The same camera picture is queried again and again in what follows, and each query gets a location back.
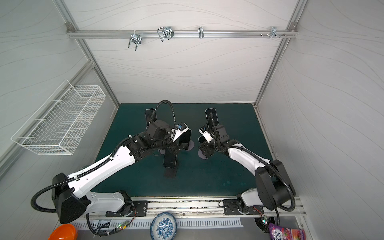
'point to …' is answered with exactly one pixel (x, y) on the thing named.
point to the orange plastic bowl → (64, 232)
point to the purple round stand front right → (201, 155)
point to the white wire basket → (57, 124)
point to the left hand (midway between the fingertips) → (184, 134)
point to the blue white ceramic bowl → (163, 226)
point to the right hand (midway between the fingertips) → (207, 137)
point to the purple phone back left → (148, 113)
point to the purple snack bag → (279, 233)
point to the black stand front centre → (170, 173)
